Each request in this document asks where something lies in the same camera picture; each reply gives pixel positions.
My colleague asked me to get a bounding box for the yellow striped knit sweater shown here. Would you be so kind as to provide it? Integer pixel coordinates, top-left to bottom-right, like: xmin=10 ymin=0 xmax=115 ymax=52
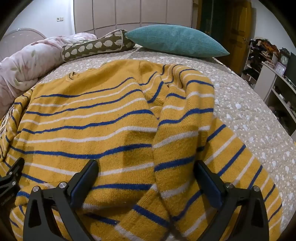
xmin=5 ymin=59 xmax=284 ymax=241

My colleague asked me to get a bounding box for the geometric patterned blanket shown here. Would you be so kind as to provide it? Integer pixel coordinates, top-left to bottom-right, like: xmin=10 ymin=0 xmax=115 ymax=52
xmin=0 ymin=109 xmax=16 ymax=163

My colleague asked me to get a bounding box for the teal corduroy pillow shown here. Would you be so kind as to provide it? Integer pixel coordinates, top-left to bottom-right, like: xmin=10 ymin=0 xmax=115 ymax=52
xmin=124 ymin=24 xmax=230 ymax=58

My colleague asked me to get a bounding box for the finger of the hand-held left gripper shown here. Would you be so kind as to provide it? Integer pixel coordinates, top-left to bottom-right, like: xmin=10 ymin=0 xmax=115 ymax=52
xmin=0 ymin=158 xmax=25 ymax=194

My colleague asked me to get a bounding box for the pink floral comforter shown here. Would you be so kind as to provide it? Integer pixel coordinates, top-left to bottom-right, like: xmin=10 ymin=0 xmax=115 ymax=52
xmin=0 ymin=32 xmax=97 ymax=118

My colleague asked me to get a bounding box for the wooden door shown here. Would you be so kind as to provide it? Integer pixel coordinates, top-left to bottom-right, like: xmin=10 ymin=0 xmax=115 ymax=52
xmin=222 ymin=0 xmax=253 ymax=70

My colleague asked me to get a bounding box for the white round fan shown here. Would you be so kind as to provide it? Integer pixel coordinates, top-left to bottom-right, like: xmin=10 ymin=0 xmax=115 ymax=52
xmin=0 ymin=27 xmax=48 ymax=47

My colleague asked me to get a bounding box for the beige panelled wardrobe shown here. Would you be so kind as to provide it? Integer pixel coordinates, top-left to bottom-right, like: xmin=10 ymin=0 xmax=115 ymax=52
xmin=73 ymin=0 xmax=199 ymax=35

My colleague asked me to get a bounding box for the olive sheep-print bolster pillow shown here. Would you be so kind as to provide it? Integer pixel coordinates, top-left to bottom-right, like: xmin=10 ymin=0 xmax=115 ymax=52
xmin=61 ymin=29 xmax=136 ymax=62

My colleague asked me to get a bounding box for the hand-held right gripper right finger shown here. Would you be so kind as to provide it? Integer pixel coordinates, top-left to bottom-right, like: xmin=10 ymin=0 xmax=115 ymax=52
xmin=194 ymin=160 xmax=270 ymax=241

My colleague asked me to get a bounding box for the cluttered shoe rack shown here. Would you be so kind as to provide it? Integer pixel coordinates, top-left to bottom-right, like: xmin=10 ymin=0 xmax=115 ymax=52
xmin=240 ymin=38 xmax=280 ymax=86

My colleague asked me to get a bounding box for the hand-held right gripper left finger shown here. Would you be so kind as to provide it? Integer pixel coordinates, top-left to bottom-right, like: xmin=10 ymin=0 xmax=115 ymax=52
xmin=23 ymin=159 xmax=100 ymax=241

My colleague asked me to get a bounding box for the dark mantel clock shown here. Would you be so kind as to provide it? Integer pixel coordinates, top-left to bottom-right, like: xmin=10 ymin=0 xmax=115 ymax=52
xmin=280 ymin=47 xmax=290 ymax=70

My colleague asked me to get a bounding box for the beige dotted quilted bedspread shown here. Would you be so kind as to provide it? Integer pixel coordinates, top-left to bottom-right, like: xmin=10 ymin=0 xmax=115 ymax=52
xmin=35 ymin=45 xmax=296 ymax=209

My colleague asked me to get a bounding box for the white shelf unit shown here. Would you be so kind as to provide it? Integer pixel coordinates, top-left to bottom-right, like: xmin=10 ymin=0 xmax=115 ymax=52
xmin=253 ymin=61 xmax=296 ymax=137

